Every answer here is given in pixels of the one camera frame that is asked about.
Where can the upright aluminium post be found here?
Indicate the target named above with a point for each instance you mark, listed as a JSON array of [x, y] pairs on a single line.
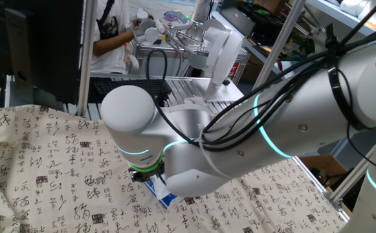
[[87, 48]]

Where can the aluminium table edge rail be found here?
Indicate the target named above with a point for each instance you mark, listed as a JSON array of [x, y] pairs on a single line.
[[320, 191]]

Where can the red and white sign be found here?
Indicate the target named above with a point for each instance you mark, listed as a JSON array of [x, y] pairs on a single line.
[[234, 71]]

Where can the person in printed white shirt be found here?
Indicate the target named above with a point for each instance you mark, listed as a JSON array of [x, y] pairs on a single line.
[[110, 55]]

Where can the black tool case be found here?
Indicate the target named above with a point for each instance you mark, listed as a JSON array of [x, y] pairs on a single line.
[[265, 22]]

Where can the black computer monitor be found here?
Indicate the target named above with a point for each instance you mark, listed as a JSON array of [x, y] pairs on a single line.
[[51, 48]]

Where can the slanted aluminium post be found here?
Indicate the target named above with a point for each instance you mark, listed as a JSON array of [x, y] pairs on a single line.
[[278, 48]]

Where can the metal shelf rack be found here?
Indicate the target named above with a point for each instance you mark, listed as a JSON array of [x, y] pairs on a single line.
[[336, 16]]

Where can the black keyboard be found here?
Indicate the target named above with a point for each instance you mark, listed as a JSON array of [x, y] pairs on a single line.
[[126, 86]]

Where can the blue tissue pack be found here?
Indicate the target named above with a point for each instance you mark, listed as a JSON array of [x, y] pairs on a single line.
[[168, 200]]

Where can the brown cardboard box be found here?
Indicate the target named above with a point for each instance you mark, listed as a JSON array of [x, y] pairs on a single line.
[[320, 165]]

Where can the aluminium post with foot bracket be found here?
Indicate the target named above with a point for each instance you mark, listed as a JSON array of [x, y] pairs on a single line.
[[352, 181]]

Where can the black desk mat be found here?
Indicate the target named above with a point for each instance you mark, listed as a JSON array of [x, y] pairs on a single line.
[[94, 98]]

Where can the grey laptop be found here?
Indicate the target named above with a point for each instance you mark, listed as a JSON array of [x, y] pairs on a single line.
[[237, 21]]

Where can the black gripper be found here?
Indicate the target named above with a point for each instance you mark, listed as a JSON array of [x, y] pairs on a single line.
[[145, 176]]

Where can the white pulled napkin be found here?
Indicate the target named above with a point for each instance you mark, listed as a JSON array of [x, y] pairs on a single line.
[[157, 187]]

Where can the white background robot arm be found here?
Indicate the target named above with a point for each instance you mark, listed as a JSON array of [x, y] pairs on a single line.
[[223, 55]]

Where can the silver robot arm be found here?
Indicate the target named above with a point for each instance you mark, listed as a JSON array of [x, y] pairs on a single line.
[[288, 123]]

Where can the metal cart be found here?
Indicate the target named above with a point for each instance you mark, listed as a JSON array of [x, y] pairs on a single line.
[[161, 64]]

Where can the beige calligraphy tablecloth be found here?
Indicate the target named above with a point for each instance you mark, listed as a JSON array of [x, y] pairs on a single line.
[[45, 161]]

